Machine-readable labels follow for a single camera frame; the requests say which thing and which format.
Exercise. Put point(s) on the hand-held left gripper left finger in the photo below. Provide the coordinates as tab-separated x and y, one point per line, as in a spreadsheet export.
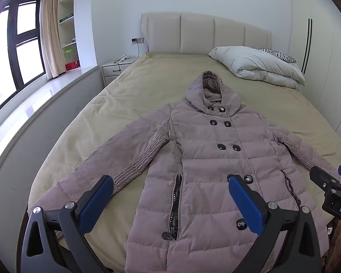
96	202

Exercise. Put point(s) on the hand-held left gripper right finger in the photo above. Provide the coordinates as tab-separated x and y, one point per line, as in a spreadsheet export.
244	202

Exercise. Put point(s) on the mauve hooded padded jacket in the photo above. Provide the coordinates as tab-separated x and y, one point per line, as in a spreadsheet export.
204	159

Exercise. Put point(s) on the white wardrobe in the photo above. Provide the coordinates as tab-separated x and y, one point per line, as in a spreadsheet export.
321	62

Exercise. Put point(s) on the white window sill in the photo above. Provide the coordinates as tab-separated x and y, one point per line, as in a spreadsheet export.
45	96

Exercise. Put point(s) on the bed with beige sheet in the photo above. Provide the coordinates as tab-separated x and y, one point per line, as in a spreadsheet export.
147	91

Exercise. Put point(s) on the zebra print pillow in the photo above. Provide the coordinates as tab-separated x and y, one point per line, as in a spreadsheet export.
282	55

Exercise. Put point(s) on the white folded duvet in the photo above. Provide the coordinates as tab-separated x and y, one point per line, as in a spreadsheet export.
258	65

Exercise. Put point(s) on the white nightstand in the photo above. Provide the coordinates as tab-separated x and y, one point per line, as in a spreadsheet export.
115	69

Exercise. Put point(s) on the red box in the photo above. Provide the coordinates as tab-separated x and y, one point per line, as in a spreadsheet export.
72	65

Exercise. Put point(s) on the green plastic item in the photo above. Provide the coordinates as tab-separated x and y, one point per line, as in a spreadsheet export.
68	51

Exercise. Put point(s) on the beige curtain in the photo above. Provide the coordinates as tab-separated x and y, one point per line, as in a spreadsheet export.
52	34

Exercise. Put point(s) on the cream padded headboard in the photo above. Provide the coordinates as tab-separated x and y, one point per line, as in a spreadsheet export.
196	32

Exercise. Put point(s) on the black framed window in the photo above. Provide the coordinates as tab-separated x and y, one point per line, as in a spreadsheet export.
12	45

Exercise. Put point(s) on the wall socket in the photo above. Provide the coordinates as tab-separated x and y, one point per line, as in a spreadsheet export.
137	40

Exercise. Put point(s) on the white open wall shelf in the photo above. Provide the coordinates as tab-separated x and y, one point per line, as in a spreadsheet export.
69	8

